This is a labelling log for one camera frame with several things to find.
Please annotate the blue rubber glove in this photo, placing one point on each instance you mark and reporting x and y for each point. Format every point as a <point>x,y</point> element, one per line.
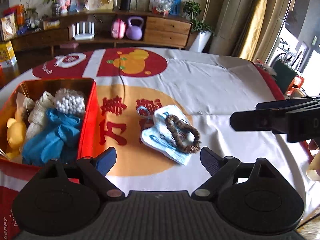
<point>59,140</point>

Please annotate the yellow carton box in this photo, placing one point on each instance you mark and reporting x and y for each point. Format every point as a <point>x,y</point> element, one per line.
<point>7,55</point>

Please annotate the person right hand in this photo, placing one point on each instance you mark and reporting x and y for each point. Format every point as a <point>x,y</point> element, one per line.
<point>312,171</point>

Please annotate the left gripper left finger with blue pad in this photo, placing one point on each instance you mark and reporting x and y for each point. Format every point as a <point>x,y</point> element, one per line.
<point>93,171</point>

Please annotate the snack box on cabinet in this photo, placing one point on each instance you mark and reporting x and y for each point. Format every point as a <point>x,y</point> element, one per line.
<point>8,27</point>

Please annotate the white standing air conditioner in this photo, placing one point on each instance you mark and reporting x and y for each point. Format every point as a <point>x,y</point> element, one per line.
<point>231,27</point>

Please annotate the potted green tree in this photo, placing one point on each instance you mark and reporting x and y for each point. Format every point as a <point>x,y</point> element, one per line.
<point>196,12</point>

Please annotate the purple kettlebell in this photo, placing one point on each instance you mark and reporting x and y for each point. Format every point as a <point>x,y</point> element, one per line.
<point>134,32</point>

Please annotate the white cotton glove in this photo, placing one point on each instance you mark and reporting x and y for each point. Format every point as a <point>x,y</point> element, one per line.
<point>38,118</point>

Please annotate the blue printed face mask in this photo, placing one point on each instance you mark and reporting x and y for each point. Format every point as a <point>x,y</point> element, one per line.
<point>171,133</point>

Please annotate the white router with antennas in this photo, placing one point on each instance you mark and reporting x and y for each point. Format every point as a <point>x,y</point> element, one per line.
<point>83,31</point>

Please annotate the yellow rubber duck toy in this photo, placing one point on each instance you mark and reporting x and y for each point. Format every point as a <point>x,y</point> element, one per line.
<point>16,133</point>

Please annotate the yellow curtain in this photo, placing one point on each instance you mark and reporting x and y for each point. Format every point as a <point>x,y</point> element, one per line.
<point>262,27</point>

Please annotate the clear plastic bag of items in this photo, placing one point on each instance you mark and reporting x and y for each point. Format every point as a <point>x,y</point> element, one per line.
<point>162,7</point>

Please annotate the wooden tv cabinet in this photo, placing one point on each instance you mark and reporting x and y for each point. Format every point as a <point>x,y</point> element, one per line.
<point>157,30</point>

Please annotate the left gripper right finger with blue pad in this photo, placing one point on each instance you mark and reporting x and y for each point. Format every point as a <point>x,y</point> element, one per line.
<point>221,169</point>

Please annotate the black cylinder speaker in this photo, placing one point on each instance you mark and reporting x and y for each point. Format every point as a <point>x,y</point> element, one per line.
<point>125,5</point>

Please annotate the cotton swab plastic bag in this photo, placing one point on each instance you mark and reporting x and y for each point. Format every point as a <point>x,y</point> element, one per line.
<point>70,101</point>

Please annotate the orange plastic stool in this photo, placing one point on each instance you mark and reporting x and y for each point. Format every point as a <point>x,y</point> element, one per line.
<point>297,82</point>

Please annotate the white red printed tablecloth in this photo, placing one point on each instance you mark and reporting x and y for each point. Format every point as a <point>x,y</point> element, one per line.
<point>207,89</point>

